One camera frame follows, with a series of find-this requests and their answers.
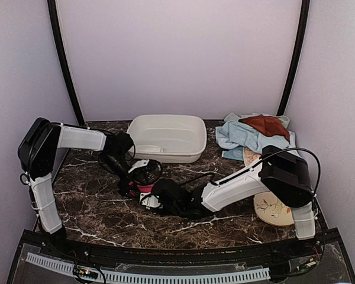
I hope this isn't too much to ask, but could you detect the light blue towel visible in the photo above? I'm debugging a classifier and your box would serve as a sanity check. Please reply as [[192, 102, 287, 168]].
[[215, 121, 296, 161]]

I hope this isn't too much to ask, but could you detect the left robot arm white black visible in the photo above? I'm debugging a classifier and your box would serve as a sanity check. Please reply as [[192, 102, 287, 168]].
[[18, 117, 134, 234]]

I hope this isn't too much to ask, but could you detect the white slotted cable duct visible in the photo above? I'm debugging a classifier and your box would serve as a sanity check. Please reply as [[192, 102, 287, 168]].
[[25, 253, 271, 283]]

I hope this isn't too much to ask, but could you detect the left camera black cable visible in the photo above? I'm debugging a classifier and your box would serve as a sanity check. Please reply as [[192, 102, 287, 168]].
[[99, 141, 163, 187]]

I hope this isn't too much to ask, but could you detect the white embroidered towel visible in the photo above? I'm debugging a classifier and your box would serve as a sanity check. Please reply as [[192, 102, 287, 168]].
[[135, 144, 163, 154]]

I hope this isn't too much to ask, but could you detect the beige bunny print towel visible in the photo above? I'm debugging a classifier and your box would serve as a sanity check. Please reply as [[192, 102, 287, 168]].
[[243, 147, 261, 166]]

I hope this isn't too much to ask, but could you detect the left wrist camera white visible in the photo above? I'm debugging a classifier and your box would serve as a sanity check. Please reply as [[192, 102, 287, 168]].
[[128, 159, 150, 173]]

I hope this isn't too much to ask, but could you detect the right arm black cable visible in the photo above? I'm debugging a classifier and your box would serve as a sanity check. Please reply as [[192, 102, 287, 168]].
[[180, 147, 322, 220]]

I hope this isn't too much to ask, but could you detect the round floral wooden plate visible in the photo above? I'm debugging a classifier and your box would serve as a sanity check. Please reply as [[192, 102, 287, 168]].
[[253, 192, 294, 227]]

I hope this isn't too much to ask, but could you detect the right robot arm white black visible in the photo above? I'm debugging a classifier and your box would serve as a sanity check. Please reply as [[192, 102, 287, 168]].
[[151, 146, 317, 257]]

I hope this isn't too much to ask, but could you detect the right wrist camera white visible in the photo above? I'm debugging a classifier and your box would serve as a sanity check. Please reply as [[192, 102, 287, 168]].
[[139, 192, 163, 209]]

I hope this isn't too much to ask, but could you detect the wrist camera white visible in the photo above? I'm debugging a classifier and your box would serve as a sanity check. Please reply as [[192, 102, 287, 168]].
[[128, 159, 150, 173], [139, 192, 163, 209]]

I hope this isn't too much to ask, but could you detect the pink towel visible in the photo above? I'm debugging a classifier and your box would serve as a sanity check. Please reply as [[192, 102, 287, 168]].
[[128, 183, 154, 197]]

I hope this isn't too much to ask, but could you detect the dark red towel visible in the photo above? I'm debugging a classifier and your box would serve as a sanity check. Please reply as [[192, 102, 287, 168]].
[[238, 115, 290, 141]]

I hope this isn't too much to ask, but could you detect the right black frame post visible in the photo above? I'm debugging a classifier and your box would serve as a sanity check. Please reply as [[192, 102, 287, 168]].
[[276, 0, 311, 116]]

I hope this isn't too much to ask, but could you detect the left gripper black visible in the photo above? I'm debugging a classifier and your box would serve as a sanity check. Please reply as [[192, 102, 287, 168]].
[[101, 153, 149, 201]]

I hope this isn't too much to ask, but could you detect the white plastic basin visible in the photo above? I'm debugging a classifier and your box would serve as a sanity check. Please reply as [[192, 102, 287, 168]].
[[127, 114, 207, 163]]

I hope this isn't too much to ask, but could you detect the black front rail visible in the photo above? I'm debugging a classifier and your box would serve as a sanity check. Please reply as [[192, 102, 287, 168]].
[[41, 233, 341, 269]]

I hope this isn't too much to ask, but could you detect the black frame post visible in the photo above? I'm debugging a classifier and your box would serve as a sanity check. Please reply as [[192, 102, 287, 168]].
[[276, 0, 311, 116], [47, 0, 85, 126]]

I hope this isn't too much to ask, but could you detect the left black frame post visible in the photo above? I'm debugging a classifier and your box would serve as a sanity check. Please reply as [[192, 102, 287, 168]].
[[47, 0, 85, 126]]

